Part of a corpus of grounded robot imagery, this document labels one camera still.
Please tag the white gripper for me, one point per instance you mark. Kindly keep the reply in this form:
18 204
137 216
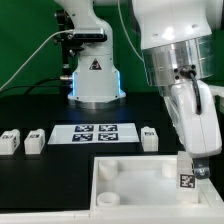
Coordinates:
199 133

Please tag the white marker base plate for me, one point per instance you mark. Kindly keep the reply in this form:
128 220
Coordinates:
94 134

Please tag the white L-shaped obstacle fence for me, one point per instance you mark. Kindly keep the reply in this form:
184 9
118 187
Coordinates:
110 215

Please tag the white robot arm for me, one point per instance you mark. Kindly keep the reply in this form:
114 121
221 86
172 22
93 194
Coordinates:
177 54

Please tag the white square tabletop part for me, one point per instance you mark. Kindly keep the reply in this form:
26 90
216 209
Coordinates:
144 182

